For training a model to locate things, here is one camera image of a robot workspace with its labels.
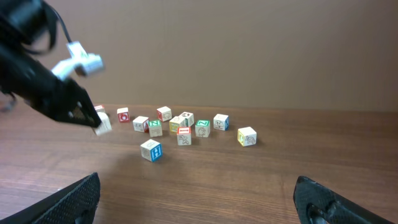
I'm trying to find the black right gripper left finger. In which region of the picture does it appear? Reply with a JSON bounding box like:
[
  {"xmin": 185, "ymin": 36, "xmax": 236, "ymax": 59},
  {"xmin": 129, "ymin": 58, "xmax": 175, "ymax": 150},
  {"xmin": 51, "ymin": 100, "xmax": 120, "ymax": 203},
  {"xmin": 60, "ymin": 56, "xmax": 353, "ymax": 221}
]
[{"xmin": 1, "ymin": 172, "xmax": 101, "ymax": 224}]

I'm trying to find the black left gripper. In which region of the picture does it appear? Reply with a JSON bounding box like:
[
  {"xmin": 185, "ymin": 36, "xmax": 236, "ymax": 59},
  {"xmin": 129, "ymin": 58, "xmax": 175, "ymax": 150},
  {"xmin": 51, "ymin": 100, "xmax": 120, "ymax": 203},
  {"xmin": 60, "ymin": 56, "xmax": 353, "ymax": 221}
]
[{"xmin": 1, "ymin": 43, "xmax": 101, "ymax": 128}]

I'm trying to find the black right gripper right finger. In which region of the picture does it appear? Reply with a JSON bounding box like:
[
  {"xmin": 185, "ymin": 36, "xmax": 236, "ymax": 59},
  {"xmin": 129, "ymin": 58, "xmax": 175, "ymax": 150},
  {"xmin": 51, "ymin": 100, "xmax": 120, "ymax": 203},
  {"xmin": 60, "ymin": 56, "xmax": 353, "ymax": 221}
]
[{"xmin": 293, "ymin": 176, "xmax": 390, "ymax": 224}]

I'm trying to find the red Y letter block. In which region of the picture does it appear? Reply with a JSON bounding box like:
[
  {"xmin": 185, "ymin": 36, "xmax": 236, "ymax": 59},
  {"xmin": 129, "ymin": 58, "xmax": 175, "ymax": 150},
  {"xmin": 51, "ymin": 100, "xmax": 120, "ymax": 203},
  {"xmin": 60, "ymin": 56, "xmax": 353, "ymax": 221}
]
[{"xmin": 93, "ymin": 112, "xmax": 112, "ymax": 136}]

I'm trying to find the green N letter block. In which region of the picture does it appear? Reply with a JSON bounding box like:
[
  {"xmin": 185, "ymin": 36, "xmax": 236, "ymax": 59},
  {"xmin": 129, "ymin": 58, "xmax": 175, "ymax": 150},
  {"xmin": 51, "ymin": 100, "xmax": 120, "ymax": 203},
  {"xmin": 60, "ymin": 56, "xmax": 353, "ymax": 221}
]
[{"xmin": 148, "ymin": 119, "xmax": 162, "ymax": 138}]

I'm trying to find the blue H picture block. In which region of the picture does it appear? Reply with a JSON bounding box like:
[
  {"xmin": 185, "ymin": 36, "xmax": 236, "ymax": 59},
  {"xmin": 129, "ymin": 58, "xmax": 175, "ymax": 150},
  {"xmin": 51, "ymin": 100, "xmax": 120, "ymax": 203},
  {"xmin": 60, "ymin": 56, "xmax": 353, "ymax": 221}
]
[{"xmin": 140, "ymin": 139, "xmax": 163, "ymax": 162}]

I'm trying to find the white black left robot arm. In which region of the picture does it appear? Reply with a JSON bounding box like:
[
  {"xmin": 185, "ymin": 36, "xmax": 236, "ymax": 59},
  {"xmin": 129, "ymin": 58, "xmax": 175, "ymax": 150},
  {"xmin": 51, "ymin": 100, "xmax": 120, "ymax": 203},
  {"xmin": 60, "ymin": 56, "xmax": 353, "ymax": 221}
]
[{"xmin": 1, "ymin": 0, "xmax": 104, "ymax": 128}]

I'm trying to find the red I letter block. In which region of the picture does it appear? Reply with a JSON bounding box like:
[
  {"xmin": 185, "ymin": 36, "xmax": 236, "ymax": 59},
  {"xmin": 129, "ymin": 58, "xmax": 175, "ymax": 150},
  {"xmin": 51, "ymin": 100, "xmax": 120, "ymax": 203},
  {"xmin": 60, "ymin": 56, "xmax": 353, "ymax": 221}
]
[{"xmin": 95, "ymin": 105, "xmax": 106, "ymax": 113}]

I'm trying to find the red number 6 block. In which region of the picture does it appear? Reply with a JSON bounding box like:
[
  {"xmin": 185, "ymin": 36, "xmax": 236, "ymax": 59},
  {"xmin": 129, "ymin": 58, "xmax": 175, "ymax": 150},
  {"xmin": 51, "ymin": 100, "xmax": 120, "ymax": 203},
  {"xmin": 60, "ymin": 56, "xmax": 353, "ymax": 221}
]
[{"xmin": 117, "ymin": 107, "xmax": 130, "ymax": 123}]

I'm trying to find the teal edged picture block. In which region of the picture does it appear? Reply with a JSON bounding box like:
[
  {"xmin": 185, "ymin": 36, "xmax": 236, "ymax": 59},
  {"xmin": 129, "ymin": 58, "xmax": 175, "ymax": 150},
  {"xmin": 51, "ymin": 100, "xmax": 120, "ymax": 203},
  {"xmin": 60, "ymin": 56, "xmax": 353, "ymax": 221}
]
[{"xmin": 132, "ymin": 116, "xmax": 149, "ymax": 133}]

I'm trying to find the red M letter block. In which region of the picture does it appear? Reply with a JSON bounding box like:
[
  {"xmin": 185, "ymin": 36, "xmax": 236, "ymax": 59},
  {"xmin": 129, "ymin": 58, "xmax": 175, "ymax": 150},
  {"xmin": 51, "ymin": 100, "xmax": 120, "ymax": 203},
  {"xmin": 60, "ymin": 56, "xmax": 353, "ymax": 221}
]
[{"xmin": 157, "ymin": 106, "xmax": 172, "ymax": 122}]

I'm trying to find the yellow edged star block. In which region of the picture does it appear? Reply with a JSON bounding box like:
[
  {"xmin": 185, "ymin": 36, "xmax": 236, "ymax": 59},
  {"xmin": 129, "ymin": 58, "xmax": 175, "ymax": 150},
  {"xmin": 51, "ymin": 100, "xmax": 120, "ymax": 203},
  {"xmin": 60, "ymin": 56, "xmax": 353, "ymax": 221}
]
[{"xmin": 169, "ymin": 116, "xmax": 186, "ymax": 133}]

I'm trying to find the yellow C letter block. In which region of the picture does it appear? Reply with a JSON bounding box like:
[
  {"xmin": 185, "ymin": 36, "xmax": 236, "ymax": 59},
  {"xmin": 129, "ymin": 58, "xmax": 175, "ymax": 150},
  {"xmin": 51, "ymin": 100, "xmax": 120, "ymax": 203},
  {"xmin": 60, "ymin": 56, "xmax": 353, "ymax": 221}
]
[{"xmin": 237, "ymin": 126, "xmax": 257, "ymax": 147}]

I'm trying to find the white ball picture block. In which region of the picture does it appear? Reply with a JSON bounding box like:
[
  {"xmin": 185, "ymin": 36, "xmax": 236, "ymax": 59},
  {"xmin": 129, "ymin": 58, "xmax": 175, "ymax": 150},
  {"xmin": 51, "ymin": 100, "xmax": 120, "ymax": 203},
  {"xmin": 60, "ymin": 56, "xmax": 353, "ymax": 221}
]
[{"xmin": 180, "ymin": 111, "xmax": 195, "ymax": 127}]

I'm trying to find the red I picture block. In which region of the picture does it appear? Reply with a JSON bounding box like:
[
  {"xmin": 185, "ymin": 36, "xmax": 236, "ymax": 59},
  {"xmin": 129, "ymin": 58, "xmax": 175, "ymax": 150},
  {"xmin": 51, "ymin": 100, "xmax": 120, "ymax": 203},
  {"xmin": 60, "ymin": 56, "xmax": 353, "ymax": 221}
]
[{"xmin": 177, "ymin": 127, "xmax": 192, "ymax": 146}]

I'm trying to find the green Z letter block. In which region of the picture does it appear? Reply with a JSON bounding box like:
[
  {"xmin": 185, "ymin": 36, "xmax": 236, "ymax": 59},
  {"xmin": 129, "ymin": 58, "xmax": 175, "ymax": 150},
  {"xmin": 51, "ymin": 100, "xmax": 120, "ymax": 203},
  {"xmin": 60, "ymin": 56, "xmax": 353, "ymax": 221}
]
[{"xmin": 195, "ymin": 119, "xmax": 211, "ymax": 138}]

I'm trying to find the yellow edged picture block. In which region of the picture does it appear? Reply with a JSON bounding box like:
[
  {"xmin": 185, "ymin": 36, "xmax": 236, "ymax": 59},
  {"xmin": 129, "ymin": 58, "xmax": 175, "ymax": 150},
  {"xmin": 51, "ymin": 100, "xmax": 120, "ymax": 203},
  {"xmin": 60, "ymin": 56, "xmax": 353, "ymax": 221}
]
[{"xmin": 213, "ymin": 114, "xmax": 229, "ymax": 131}]

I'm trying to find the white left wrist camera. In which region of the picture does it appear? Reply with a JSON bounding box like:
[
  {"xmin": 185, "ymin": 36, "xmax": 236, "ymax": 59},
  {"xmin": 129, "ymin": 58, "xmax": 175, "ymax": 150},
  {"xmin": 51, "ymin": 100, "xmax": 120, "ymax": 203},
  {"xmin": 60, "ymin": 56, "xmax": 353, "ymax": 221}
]
[{"xmin": 51, "ymin": 41, "xmax": 104, "ymax": 80}]

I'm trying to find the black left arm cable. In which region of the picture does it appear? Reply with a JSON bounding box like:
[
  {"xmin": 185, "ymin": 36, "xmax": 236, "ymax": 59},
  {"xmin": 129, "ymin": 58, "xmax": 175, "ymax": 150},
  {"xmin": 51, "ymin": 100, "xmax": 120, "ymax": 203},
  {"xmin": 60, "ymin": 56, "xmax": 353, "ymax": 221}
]
[{"xmin": 49, "ymin": 6, "xmax": 73, "ymax": 44}]

